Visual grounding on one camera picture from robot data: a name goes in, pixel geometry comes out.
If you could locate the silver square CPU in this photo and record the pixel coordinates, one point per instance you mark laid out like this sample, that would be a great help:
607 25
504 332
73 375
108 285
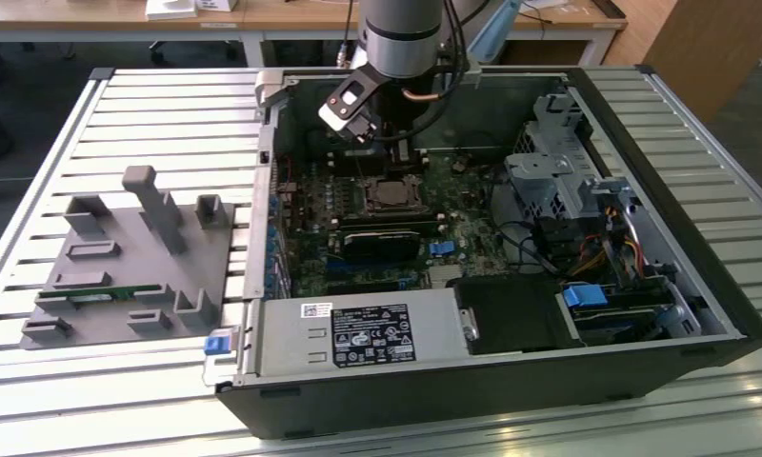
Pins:
392 192

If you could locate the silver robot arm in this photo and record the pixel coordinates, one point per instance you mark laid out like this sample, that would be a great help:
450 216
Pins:
400 43

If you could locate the CPU socket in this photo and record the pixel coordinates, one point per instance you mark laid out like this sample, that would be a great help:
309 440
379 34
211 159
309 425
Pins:
396 207

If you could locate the silver drive cage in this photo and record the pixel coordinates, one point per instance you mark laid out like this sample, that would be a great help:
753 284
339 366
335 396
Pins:
533 166

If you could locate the green motherboard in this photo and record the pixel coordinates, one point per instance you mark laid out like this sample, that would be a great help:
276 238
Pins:
470 224

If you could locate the black graphics card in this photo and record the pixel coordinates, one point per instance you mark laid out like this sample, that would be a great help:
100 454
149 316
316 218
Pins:
380 247

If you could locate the blue board connector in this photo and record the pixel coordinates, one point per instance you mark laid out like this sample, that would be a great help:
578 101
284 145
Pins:
439 249

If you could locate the wooden desk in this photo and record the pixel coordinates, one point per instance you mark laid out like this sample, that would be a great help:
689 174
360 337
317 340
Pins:
279 19

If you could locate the silver finned heatsink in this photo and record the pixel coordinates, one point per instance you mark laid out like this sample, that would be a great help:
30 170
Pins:
446 276

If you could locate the white box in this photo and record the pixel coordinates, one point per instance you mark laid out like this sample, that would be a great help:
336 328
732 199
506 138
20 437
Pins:
219 5
165 12

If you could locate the black plastic shroud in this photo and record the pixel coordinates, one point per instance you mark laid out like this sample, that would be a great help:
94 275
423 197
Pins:
514 314

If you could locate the blue disk carrier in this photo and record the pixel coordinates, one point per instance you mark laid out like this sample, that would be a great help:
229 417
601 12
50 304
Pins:
585 297

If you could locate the grey power supply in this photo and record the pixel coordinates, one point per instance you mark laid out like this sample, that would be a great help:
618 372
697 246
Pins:
292 333

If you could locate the wooden cabinet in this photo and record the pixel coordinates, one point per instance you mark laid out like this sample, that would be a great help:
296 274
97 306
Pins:
705 47

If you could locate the grey parts rack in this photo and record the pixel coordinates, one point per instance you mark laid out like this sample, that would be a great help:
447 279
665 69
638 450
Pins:
133 266

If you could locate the blue case latch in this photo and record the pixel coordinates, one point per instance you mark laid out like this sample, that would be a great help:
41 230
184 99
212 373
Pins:
216 345

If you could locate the green RAM stick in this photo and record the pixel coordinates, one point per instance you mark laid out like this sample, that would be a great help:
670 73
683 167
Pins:
123 291

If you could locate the black open PC case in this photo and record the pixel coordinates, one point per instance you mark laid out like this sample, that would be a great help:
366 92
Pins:
419 404

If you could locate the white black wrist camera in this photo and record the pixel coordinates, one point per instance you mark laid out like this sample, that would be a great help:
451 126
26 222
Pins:
346 102

